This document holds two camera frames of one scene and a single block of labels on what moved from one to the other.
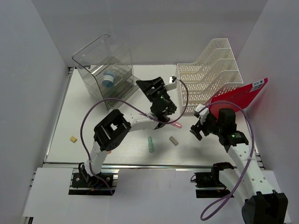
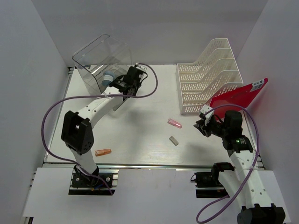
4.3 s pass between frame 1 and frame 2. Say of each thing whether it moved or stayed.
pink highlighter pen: stayed
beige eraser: stayed
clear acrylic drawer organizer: stayed
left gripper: moved
